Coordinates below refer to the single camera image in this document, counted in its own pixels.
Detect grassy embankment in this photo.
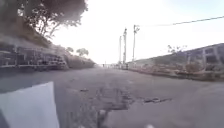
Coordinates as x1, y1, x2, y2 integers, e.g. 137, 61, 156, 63
0, 16, 97, 70

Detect large leafy tree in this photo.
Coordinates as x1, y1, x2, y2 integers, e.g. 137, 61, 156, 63
17, 0, 89, 39

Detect small distant tree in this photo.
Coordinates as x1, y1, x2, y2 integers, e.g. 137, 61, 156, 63
75, 47, 90, 58

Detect utility pole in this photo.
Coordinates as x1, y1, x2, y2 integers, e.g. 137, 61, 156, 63
118, 35, 123, 65
131, 24, 141, 63
122, 27, 129, 66

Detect long low wall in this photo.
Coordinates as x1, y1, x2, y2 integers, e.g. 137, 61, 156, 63
128, 42, 224, 76

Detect overhead wires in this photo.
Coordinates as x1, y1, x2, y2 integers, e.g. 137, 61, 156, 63
136, 15, 224, 28

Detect grey cracked asphalt road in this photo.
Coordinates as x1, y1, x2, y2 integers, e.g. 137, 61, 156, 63
0, 66, 224, 128

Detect stone retaining wall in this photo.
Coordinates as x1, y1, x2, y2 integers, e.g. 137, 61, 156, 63
0, 42, 69, 72

